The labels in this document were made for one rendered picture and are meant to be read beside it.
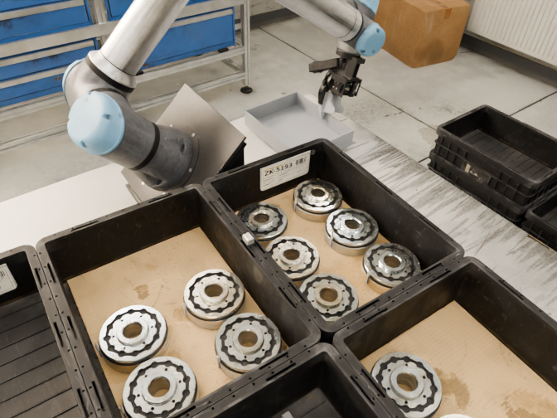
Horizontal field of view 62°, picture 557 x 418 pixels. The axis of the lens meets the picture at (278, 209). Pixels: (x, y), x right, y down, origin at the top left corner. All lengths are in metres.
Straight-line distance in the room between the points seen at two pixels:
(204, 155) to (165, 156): 0.08
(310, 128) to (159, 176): 0.56
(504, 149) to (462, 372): 1.29
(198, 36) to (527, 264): 2.15
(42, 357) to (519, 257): 1.00
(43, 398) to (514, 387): 0.70
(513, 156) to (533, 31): 1.86
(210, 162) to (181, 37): 1.80
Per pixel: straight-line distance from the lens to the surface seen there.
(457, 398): 0.79
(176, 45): 2.77
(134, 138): 1.00
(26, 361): 0.85
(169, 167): 1.05
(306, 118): 1.49
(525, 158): 1.97
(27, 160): 2.77
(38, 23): 2.50
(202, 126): 1.09
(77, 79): 1.11
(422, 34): 3.54
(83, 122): 1.01
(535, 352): 0.84
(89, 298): 0.88
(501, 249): 1.22
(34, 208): 1.30
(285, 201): 1.00
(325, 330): 0.68
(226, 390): 0.63
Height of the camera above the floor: 1.50
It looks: 43 degrees down
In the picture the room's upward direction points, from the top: 2 degrees clockwise
